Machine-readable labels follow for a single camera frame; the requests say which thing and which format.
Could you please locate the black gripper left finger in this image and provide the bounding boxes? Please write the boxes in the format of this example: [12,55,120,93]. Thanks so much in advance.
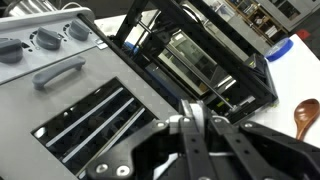
[86,116,190,180]

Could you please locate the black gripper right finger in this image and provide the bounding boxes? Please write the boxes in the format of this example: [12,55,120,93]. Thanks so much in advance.
[196,99,320,180]

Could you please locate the wooden spoon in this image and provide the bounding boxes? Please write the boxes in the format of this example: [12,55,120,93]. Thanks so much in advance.
[294,98,320,141]

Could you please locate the toy kitchen stove oven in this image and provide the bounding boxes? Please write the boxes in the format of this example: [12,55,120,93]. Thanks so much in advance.
[0,8,176,180]

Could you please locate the silver pot on stove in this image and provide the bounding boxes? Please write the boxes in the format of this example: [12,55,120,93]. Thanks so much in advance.
[3,0,57,17]

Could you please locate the black metal frame rack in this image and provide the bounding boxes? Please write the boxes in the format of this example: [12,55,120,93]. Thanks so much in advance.
[111,0,278,123]

